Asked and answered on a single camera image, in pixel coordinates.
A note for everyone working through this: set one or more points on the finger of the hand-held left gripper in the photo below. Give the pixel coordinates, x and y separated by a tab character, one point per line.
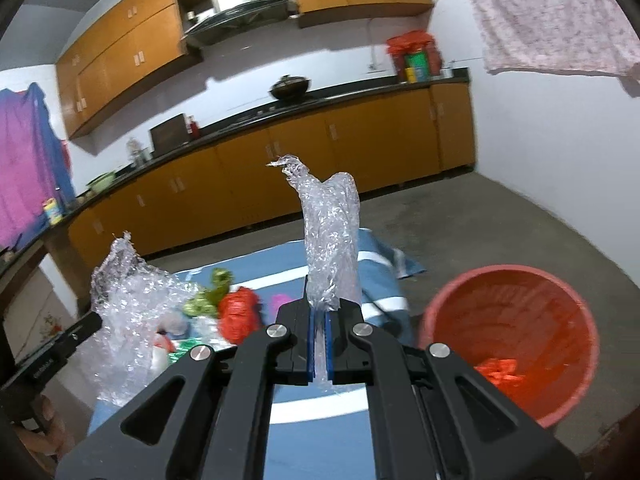
85	326

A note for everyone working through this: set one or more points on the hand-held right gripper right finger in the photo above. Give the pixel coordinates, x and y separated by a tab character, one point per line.
329	347

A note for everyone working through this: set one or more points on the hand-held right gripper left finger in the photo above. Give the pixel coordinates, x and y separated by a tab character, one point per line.
314	347

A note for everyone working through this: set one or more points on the wide clear plastic wrap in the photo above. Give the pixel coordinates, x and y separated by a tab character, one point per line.
135	300

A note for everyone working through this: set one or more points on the tall clear plastic wrap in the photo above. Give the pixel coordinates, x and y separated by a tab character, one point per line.
330	220

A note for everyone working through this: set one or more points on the red plastic basin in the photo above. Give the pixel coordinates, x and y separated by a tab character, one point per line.
500	310

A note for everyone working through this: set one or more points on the person's left hand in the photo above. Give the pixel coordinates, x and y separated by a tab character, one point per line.
47	425

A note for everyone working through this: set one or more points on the white floral cabinet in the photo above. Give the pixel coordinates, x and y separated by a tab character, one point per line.
30	305

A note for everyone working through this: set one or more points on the white plastic bottle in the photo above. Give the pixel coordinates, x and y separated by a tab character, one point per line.
161	355

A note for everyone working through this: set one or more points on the crumpled red plastic bag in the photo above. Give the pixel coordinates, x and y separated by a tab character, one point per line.
237	315

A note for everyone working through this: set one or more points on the blue white striped cloth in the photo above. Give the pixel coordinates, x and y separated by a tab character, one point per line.
277	266

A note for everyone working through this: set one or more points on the shiny green wrapper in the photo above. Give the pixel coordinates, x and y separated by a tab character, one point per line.
181	354

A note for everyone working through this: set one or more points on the yellow blue container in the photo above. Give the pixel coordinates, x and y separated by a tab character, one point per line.
52	212

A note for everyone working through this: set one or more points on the green bowl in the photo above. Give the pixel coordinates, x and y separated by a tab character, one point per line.
101	182

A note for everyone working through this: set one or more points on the purple hanging cloth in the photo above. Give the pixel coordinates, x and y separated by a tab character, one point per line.
22	160

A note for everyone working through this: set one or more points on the glass jar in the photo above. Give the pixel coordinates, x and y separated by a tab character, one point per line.
136	152

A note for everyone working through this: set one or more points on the orange lower kitchen cabinets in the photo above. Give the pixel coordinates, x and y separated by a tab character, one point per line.
300	160

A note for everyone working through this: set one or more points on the orange kitchen cabinets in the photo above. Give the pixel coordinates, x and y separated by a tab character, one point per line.
300	160
125	55

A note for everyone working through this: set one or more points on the blue hanging cloth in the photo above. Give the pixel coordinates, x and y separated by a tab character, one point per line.
52	125

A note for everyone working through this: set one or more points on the brown cutting board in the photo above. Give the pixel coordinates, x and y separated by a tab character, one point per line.
169	132

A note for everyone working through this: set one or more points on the red bottle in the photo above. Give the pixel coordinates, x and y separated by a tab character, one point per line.
192	127

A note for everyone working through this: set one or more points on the black kitchen countertop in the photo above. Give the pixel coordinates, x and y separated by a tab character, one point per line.
240	122

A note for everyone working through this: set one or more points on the black wok with lid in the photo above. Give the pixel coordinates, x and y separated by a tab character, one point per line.
290	87

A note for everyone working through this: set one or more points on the orange upper kitchen cabinets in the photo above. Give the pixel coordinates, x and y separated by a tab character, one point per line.
125	55

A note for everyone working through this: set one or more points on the green box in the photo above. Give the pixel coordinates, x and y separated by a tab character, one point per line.
417	67

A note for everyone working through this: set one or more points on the red bag on boxes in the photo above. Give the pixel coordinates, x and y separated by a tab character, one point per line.
412	40

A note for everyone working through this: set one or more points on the glass range hood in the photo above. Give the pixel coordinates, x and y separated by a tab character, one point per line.
235	10

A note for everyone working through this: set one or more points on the pink floral bed sheet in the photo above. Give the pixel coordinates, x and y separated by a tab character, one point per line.
545	15

